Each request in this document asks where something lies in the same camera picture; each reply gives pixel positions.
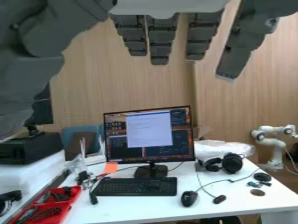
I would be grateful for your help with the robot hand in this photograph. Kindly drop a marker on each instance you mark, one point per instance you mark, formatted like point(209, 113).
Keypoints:
point(27, 66)

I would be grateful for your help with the black case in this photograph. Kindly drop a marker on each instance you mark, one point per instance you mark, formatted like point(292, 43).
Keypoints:
point(28, 148)

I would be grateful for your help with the blue chair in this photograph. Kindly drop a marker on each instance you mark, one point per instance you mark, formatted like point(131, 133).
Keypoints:
point(81, 140)

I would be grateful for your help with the white foam block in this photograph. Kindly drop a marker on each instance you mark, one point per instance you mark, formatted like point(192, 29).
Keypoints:
point(31, 176)

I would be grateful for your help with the computer monitor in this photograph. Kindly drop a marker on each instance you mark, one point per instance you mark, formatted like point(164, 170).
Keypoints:
point(148, 133)

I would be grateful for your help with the orange paper note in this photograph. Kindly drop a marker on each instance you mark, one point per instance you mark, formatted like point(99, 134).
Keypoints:
point(111, 167)

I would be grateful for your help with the red tray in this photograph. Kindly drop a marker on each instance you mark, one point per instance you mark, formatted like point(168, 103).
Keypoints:
point(61, 196)
point(41, 213)

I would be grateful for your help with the small black device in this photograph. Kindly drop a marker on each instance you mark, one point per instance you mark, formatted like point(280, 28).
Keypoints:
point(93, 199)

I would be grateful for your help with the black keyboard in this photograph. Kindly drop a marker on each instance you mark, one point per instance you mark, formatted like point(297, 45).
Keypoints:
point(135, 186)

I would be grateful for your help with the large black headphones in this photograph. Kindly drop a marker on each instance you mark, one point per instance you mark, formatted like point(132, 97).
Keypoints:
point(228, 163)

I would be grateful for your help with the black computer mouse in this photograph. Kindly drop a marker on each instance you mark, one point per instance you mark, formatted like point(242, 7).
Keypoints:
point(189, 198)

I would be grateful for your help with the small white jointed device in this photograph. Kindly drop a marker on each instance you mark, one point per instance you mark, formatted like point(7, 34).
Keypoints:
point(273, 140)

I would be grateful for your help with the white desk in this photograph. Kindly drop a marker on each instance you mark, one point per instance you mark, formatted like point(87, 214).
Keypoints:
point(230, 210)

